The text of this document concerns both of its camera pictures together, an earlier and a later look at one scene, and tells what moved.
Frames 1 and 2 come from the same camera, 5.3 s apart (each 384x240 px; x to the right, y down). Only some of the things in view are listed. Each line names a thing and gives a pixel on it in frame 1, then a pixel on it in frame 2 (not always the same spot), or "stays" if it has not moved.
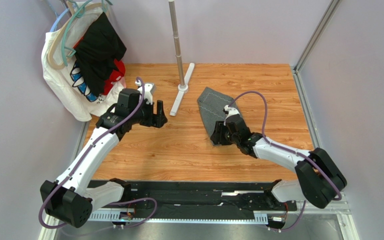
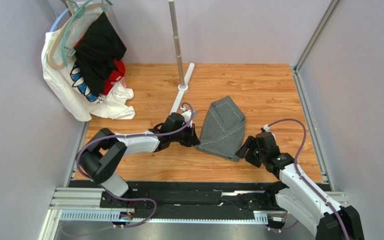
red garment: [121, 68] stays
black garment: [100, 47] stays
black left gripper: [155, 120] to [193, 140]
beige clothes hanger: [73, 10] stays
